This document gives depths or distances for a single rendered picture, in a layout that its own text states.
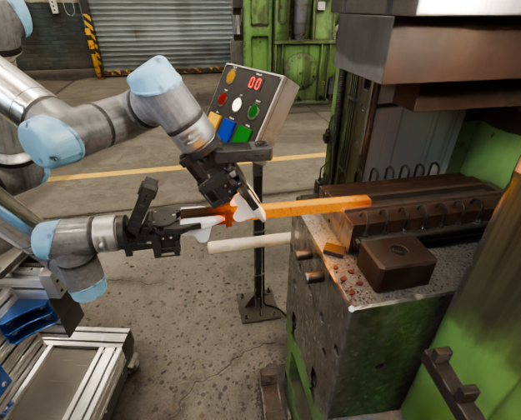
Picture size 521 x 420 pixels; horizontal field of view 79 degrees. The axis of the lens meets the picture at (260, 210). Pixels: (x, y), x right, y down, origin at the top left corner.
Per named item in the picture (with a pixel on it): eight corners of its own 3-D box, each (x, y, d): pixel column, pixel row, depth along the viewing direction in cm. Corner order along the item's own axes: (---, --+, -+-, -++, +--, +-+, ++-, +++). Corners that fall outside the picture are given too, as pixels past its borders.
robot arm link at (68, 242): (52, 247, 68) (38, 213, 63) (107, 241, 70) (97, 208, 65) (39, 272, 61) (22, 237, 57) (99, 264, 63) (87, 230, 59)
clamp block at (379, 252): (374, 294, 60) (382, 269, 57) (355, 264, 67) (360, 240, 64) (431, 285, 62) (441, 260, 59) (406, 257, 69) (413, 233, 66)
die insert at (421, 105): (413, 112, 59) (422, 78, 56) (391, 102, 65) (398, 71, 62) (547, 104, 64) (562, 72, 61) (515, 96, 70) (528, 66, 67)
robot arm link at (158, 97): (138, 65, 55) (172, 44, 50) (178, 118, 61) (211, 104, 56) (112, 87, 50) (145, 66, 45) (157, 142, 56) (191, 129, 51)
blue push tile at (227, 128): (226, 142, 110) (234, 122, 108) (215, 137, 115) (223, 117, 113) (230, 144, 111) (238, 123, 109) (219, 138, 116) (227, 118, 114)
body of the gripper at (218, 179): (212, 193, 69) (178, 150, 62) (247, 172, 68) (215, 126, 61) (216, 212, 62) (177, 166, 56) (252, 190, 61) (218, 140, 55)
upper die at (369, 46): (381, 85, 51) (394, 16, 46) (333, 66, 67) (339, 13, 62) (592, 75, 58) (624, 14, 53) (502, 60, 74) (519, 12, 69)
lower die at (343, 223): (348, 253, 70) (353, 222, 66) (317, 207, 87) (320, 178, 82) (509, 232, 77) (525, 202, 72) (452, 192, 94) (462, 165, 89)
